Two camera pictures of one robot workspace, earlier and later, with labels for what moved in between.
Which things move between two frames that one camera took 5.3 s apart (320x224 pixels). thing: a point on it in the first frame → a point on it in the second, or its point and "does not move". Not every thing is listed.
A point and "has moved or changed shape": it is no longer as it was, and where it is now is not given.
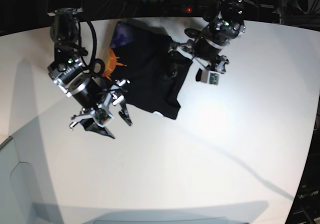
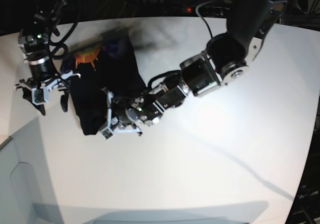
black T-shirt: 155,76 has moved or changed shape
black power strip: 200,11 does not move
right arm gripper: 95,120 → 36,95
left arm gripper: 187,47 → 113,126
